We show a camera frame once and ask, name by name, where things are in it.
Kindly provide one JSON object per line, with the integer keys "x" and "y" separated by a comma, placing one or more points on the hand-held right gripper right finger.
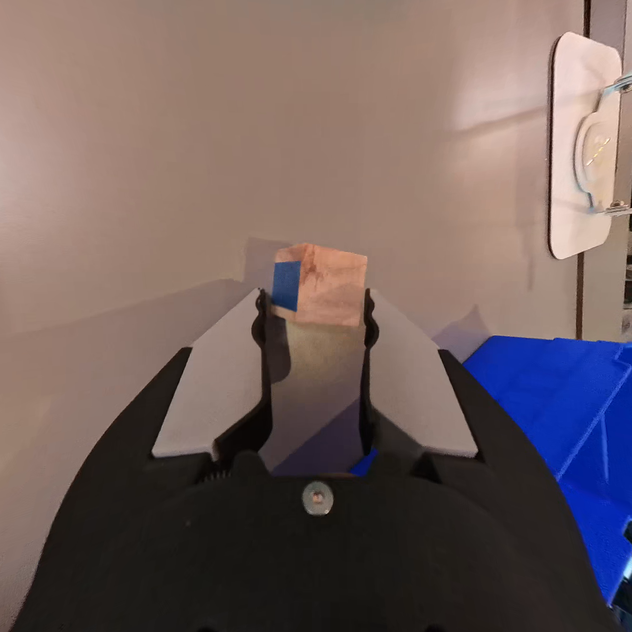
{"x": 419, "y": 395}

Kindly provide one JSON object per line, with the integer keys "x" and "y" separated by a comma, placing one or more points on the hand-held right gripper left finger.
{"x": 217, "y": 395}

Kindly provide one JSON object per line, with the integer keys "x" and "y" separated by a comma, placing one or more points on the blue plastic bin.
{"x": 543, "y": 395}

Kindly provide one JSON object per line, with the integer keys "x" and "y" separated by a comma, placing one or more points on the wooden cube with blue stripe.
{"x": 331, "y": 286}

